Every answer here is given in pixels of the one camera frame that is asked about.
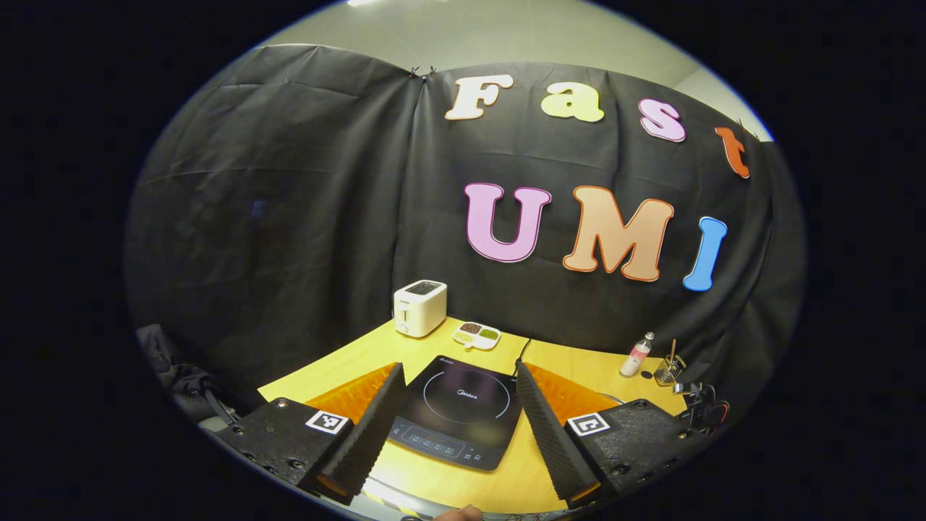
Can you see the black backdrop cloth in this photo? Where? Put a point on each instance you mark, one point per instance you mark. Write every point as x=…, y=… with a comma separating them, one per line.
x=289, y=217

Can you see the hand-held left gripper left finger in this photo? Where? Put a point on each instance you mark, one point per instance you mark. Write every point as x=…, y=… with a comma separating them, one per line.
x=376, y=434

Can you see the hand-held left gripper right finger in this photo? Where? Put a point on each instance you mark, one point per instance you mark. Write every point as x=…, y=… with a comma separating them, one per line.
x=550, y=441

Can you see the clear bottle with pink label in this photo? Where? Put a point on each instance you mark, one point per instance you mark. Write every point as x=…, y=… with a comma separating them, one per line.
x=636, y=356

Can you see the white toaster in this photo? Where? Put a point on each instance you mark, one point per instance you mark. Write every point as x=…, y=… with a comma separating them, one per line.
x=418, y=311

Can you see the black induction cooktop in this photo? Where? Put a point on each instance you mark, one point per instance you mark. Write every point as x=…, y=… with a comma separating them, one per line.
x=463, y=412

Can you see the white divided seasoning dish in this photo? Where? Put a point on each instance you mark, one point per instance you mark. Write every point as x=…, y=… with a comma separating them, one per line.
x=476, y=336

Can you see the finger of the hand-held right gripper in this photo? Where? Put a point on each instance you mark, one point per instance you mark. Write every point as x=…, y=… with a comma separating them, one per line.
x=712, y=414

